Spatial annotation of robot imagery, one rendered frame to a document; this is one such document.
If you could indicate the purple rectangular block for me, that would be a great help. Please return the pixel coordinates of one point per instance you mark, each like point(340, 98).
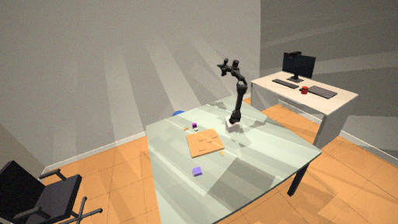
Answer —
point(197, 171)

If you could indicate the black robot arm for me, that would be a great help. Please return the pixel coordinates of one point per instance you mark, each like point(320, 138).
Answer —
point(241, 90)

